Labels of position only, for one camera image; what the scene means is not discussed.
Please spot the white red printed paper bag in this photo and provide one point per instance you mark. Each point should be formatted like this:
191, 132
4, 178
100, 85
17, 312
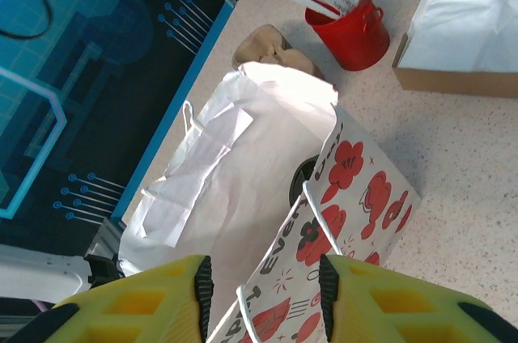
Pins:
243, 157

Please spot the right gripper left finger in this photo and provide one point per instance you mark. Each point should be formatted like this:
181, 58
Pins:
141, 306

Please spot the tan pulp cup carrier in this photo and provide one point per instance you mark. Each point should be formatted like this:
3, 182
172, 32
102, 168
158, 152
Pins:
263, 45

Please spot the white paper napkin stack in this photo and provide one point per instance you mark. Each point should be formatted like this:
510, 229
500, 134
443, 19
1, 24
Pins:
465, 15

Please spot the black plastic cup lid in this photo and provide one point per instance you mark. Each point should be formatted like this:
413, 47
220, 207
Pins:
301, 181

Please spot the blue table edge strip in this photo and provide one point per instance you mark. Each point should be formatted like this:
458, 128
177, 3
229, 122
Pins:
178, 101

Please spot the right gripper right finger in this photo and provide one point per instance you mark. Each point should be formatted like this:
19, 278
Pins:
404, 306

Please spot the red metal bucket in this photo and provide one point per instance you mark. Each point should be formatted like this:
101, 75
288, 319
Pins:
352, 39

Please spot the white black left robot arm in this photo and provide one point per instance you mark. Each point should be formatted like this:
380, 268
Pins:
36, 274

